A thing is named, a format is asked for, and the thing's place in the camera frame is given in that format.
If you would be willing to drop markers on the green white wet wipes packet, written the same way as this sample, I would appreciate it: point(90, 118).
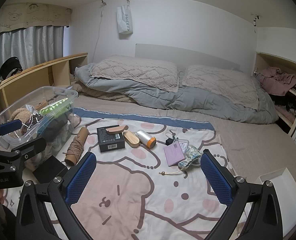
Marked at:
point(55, 107)

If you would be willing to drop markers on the white headboard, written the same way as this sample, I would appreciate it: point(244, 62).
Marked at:
point(188, 55)

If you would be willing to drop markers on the purple flat box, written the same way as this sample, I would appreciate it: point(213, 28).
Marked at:
point(173, 153)

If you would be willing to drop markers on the grey duvet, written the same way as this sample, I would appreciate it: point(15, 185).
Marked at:
point(163, 97)

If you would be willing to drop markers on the wooden bedside shelf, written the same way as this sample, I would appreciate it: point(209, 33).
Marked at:
point(38, 72)

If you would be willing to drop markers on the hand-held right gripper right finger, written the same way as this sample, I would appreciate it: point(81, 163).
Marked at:
point(216, 180)

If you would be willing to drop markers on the small black clip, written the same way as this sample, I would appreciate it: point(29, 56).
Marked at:
point(169, 140)

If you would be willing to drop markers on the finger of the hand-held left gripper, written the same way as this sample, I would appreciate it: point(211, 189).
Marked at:
point(9, 127)
point(30, 146)

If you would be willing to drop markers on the oval wooden box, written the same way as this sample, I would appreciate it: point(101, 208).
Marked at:
point(131, 139)

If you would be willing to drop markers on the white plastic tray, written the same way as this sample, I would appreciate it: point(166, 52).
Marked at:
point(280, 180)

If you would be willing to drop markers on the white hanging bag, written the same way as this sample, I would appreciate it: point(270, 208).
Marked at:
point(125, 21)

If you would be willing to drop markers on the clear plastic storage box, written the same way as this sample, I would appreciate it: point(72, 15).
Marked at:
point(50, 90)

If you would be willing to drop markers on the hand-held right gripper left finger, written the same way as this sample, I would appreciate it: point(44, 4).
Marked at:
point(81, 180)

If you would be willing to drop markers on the wooden block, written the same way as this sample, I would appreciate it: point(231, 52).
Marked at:
point(116, 130)

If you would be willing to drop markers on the beige printed curtain valance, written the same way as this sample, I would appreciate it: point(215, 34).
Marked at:
point(33, 15)

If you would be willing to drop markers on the beige textured pillow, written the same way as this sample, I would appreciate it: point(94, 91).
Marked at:
point(220, 85)
point(135, 71)

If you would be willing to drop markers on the black cardboard box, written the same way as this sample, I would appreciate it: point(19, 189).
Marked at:
point(110, 142)

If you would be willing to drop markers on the grey curtain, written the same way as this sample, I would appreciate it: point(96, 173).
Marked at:
point(38, 45)

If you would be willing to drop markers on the beige bed sheet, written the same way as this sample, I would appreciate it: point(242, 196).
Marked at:
point(250, 140)

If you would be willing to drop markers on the printed cartoon blanket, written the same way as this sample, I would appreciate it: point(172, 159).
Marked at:
point(138, 192)

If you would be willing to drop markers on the black cap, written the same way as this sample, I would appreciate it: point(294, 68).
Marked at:
point(10, 66)

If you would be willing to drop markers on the white open closet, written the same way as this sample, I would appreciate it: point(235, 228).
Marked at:
point(275, 40)

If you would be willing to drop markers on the brown plush toy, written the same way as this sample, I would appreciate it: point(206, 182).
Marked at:
point(19, 115)

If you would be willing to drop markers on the pink clothes pile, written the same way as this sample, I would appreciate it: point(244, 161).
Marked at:
point(277, 80)

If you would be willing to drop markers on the beige fleece blanket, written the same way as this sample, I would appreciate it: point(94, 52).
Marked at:
point(100, 93)

